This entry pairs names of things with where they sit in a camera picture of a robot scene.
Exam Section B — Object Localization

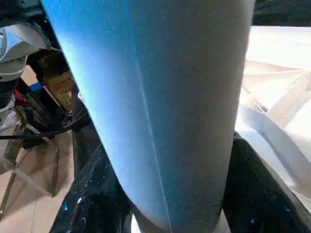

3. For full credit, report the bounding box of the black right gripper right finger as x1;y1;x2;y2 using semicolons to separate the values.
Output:
222;132;311;233

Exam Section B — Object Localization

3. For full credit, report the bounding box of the metal work surface frame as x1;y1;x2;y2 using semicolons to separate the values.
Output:
0;145;61;214

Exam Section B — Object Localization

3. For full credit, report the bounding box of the black robot waist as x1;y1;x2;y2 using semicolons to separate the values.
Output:
14;48;98;149

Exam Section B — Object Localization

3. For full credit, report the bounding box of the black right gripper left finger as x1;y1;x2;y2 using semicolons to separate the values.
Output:
50;144;137;233

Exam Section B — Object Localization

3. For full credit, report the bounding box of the white tapered table leg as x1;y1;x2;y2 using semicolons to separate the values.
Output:
40;0;256;233

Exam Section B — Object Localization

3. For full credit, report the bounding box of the white plastic table top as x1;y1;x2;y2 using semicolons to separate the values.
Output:
234;25;311;216

